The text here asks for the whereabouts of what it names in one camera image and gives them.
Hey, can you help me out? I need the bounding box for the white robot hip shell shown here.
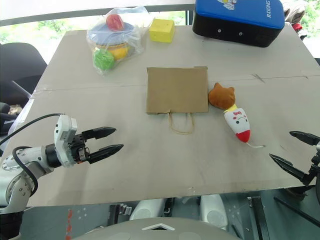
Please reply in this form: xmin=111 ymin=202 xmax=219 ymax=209
xmin=199 ymin=194 xmax=229 ymax=231
xmin=129 ymin=198 xmax=165 ymax=221

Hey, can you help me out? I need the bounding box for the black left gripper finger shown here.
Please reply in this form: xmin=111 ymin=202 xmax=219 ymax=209
xmin=83 ymin=126 xmax=118 ymax=141
xmin=87 ymin=143 xmax=125 ymax=165

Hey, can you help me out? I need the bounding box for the yellow cheese cube toy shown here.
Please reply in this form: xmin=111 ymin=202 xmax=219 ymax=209
xmin=148 ymin=18 xmax=176 ymax=44

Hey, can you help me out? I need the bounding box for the black metal stand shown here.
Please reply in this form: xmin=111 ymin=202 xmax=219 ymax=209
xmin=246 ymin=195 xmax=270 ymax=240

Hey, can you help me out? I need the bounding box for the blue plush toy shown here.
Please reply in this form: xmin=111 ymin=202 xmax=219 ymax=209
xmin=87 ymin=20 xmax=136 ymax=48

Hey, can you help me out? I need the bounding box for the yellow round toy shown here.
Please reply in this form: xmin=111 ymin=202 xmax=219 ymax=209
xmin=109 ymin=46 xmax=129 ymax=61

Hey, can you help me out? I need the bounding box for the green round toy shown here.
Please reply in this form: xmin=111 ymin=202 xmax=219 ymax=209
xmin=92 ymin=48 xmax=116 ymax=71

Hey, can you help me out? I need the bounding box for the clear plastic bag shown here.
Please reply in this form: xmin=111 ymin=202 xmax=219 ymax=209
xmin=85 ymin=5 xmax=154 ymax=76

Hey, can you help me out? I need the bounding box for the brown paper bag with handles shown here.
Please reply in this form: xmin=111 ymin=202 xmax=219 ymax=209
xmin=145 ymin=65 xmax=210 ymax=136

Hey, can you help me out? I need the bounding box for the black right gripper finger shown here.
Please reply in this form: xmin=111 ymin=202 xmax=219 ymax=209
xmin=268 ymin=153 xmax=312 ymax=186
xmin=288 ymin=130 xmax=320 ymax=146

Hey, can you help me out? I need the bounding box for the white and red plush toy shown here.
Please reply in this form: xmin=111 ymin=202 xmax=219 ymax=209
xmin=222 ymin=104 xmax=267 ymax=149

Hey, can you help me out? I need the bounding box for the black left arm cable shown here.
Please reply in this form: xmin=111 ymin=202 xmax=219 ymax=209
xmin=0 ymin=112 xmax=63 ymax=199

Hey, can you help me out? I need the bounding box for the black office chair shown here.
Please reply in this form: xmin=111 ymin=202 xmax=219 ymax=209
xmin=0 ymin=42 xmax=49 ymax=104

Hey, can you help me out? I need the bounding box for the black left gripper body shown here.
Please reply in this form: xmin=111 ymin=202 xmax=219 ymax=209
xmin=67 ymin=132 xmax=92 ymax=165

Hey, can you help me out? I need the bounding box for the blue and black case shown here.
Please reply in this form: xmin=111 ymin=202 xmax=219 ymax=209
xmin=191 ymin=0 xmax=287 ymax=49

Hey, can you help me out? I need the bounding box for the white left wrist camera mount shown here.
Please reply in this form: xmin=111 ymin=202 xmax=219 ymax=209
xmin=53 ymin=114 xmax=79 ymax=168

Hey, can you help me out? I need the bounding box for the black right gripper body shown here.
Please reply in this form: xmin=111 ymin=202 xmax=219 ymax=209
xmin=303 ymin=143 xmax=320 ymax=187

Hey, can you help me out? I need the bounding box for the red round toy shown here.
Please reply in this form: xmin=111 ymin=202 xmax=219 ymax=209
xmin=105 ymin=13 xmax=125 ymax=33

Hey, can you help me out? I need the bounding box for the brown cat plush toy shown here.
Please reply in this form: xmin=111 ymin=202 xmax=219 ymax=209
xmin=207 ymin=82 xmax=237 ymax=110

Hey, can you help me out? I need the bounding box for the grey robot torso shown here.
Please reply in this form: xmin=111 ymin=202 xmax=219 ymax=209
xmin=71 ymin=216 xmax=244 ymax=240

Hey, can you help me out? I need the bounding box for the black metal rod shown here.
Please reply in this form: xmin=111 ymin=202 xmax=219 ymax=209
xmin=273 ymin=196 xmax=320 ymax=226

